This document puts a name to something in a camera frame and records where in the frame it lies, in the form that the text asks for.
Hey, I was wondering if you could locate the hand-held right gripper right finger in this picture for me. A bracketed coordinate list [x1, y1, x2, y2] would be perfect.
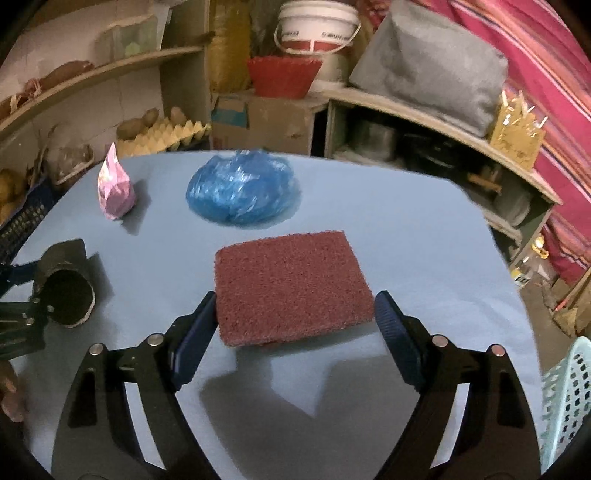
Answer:
[374, 291, 541, 480]

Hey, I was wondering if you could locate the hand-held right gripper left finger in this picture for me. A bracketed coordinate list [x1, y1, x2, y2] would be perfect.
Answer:
[52, 291, 218, 480]

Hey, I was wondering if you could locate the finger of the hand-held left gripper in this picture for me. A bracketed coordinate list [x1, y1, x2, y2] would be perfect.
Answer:
[0, 295, 52, 330]
[0, 258, 47, 292]

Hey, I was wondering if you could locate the maroon scouring pad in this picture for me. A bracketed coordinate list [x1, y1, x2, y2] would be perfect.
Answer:
[215, 230, 375, 348]

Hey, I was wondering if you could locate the light blue plastic basket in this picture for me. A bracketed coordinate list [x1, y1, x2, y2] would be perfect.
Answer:
[538, 337, 591, 472]

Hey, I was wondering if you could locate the person's left hand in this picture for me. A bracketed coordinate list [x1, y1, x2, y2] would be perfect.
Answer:
[0, 364, 25, 423]

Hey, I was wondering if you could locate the dark blue plastic crate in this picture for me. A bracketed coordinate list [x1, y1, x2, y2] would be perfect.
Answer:
[0, 178, 63, 264]

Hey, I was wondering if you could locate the pink crumpled wrapper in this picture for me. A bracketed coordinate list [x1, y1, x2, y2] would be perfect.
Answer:
[97, 142, 137, 221]

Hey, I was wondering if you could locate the blue plastic bag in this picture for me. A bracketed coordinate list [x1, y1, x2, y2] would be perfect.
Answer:
[185, 149, 301, 227]

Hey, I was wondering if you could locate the black pan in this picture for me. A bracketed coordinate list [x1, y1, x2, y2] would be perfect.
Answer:
[399, 134, 467, 178]

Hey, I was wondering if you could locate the large potato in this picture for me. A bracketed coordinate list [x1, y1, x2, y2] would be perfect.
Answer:
[116, 108, 160, 139]

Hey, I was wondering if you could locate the yellow egg carton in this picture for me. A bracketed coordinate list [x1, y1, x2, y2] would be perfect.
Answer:
[115, 117, 212, 158]

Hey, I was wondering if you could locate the small steel pot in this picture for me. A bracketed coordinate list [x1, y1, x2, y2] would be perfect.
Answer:
[351, 117, 398, 160]

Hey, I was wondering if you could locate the sweet potato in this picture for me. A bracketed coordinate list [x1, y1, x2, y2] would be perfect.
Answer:
[39, 60, 95, 88]

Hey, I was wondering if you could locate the low wooden cabinet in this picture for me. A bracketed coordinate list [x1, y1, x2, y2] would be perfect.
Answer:
[323, 88, 561, 264]

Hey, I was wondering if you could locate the cardboard box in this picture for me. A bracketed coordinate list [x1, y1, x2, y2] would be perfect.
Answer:
[211, 90, 328, 155]

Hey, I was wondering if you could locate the yellow wooden stick holder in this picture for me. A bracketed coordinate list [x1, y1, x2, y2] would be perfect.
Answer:
[489, 90, 548, 169]

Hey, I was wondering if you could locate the wooden shelf unit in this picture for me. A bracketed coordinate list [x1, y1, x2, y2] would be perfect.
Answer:
[0, 0, 213, 155]

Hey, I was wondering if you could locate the clear plastic container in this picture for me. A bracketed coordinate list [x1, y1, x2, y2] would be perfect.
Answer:
[97, 14, 160, 61]

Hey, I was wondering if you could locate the grey cushion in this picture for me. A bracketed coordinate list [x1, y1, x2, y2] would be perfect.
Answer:
[348, 7, 509, 137]

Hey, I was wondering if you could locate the red plastic basin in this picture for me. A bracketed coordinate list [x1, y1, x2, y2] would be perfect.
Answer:
[246, 56, 324, 99]

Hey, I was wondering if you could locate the plain white tub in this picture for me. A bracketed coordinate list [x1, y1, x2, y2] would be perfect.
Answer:
[314, 46, 352, 88]

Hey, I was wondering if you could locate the red striped cloth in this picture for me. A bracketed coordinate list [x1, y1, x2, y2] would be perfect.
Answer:
[360, 0, 591, 284]

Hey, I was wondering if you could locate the yellow oil bottle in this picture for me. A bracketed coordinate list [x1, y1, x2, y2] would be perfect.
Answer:
[208, 0, 252, 93]

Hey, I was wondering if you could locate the white bucket red label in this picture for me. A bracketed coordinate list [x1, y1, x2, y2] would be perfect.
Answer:
[274, 0, 362, 54]

